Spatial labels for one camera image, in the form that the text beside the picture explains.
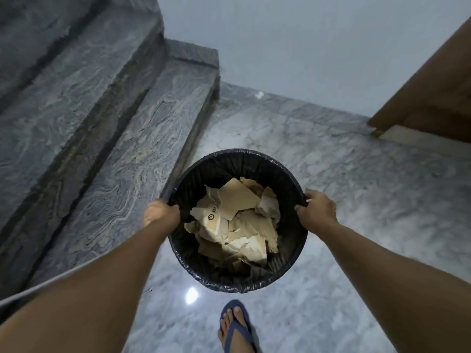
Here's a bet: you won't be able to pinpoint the person's left foot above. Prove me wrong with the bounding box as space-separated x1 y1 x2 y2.
217 306 255 353

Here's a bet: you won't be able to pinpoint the brown wooden door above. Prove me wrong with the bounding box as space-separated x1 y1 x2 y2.
367 16 471 144

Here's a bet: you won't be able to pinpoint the grey granite staircase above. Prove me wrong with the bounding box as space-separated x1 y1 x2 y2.
0 0 221 309

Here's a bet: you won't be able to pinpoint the pink bin with black liner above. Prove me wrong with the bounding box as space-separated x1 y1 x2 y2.
167 149 309 294

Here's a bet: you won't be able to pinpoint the cardboard scraps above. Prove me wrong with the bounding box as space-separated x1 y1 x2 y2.
183 176 282 271

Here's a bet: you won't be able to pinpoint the person's left forearm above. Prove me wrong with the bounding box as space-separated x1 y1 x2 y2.
0 222 174 353

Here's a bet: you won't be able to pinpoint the blue left flip-flop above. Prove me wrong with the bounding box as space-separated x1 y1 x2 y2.
219 299 258 353

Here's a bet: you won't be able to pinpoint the person's right forearm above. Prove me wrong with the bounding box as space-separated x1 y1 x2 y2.
316 220 471 353

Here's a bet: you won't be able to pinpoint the person's left hand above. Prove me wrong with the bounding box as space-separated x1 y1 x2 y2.
142 199 182 238

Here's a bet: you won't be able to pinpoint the person's right hand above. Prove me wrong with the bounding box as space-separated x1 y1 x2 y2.
293 190 339 238

